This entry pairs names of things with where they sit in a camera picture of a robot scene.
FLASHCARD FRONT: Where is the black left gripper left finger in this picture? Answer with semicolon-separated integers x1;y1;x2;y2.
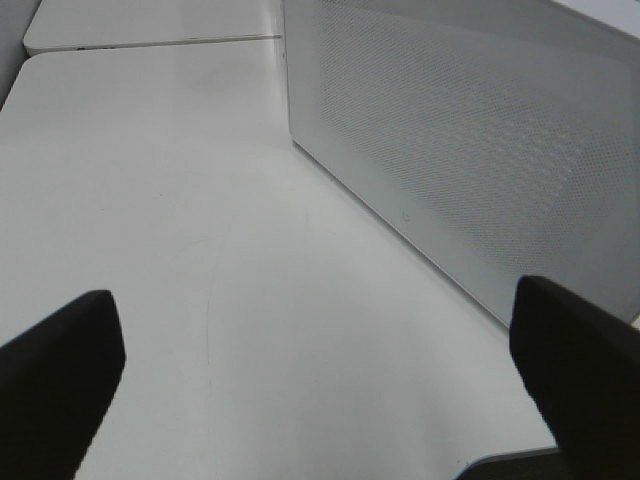
1;290;126;479

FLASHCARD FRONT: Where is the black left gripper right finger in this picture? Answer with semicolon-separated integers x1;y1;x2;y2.
509;276;639;479

